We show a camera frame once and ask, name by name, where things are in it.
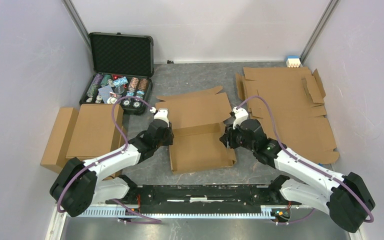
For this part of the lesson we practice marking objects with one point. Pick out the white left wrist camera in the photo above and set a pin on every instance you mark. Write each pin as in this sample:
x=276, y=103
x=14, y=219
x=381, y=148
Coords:
x=160, y=114

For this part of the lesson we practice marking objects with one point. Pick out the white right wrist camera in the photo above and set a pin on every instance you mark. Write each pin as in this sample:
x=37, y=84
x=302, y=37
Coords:
x=239, y=115

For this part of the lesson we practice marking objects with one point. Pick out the black poker chip case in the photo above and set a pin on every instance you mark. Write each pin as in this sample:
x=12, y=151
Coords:
x=125, y=63

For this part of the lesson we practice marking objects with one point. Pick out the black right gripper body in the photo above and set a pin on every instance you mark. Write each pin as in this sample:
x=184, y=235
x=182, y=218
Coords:
x=234, y=138

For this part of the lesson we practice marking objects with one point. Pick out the lower flat cardboard sheet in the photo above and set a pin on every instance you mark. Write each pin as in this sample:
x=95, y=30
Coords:
x=290, y=101

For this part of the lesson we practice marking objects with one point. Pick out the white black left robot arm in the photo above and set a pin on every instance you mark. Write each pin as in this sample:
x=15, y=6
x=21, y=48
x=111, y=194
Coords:
x=81, y=183

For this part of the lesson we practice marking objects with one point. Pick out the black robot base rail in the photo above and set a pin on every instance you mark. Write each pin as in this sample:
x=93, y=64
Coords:
x=202, y=199

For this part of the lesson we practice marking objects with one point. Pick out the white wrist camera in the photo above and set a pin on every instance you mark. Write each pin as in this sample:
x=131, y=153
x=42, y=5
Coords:
x=160, y=114
x=239, y=115

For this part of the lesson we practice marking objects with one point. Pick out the white blue toy block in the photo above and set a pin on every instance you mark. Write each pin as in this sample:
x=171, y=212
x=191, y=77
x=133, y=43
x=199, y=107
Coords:
x=293, y=61

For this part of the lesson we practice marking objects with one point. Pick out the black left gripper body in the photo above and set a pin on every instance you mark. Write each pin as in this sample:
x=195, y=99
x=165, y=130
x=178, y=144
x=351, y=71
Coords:
x=167, y=139

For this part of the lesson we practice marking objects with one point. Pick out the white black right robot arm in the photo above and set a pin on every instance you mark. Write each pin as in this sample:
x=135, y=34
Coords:
x=344, y=198

